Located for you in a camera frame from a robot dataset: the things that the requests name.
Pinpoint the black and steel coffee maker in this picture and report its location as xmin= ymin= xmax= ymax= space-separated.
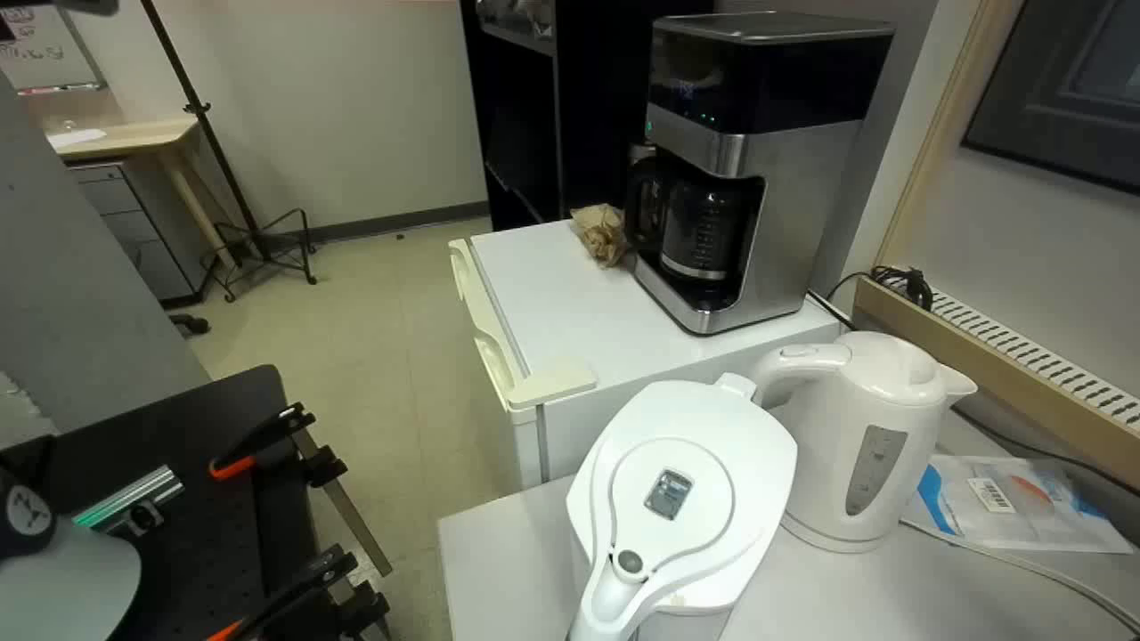
xmin=627 ymin=12 xmax=899 ymax=340

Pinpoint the crumpled brown paper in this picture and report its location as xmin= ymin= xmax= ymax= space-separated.
xmin=566 ymin=198 xmax=633 ymax=269

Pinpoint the white water filter pitcher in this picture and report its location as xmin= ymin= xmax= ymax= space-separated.
xmin=562 ymin=370 xmax=803 ymax=641

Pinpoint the black shelving unit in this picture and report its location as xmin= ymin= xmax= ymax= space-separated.
xmin=457 ymin=0 xmax=721 ymax=236

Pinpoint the white electric kettle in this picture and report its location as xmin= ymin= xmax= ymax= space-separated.
xmin=752 ymin=326 xmax=981 ymax=554

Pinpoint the black tripod stand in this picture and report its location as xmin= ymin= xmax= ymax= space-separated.
xmin=138 ymin=0 xmax=322 ymax=303

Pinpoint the black work table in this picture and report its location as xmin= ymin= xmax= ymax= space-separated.
xmin=43 ymin=362 xmax=395 ymax=641

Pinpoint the gray cabinet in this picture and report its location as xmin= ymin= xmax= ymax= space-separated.
xmin=66 ymin=157 xmax=214 ymax=309

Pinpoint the wooden radiator cover with vent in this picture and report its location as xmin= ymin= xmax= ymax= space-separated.
xmin=851 ymin=261 xmax=1140 ymax=493

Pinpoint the light wooden desk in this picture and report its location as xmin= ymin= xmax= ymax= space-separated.
xmin=43 ymin=109 xmax=245 ymax=279

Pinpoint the clear plastic bag with papers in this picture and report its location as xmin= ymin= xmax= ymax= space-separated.
xmin=905 ymin=453 xmax=1140 ymax=560

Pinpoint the gray partition panel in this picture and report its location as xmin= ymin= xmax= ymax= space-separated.
xmin=0 ymin=69 xmax=214 ymax=444

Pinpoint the gray round disc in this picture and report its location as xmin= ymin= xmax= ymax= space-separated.
xmin=0 ymin=515 xmax=147 ymax=641

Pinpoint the whiteboard with notes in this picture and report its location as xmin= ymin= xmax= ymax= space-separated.
xmin=0 ymin=0 xmax=107 ymax=100

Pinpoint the glass carafe with black handle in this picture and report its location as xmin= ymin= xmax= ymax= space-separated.
xmin=627 ymin=152 xmax=766 ymax=287

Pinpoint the thin black power cable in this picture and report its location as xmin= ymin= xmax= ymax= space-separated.
xmin=821 ymin=264 xmax=942 ymax=330

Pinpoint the orange handled black clamp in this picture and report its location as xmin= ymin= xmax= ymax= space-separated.
xmin=202 ymin=541 xmax=392 ymax=641
xmin=202 ymin=400 xmax=350 ymax=493

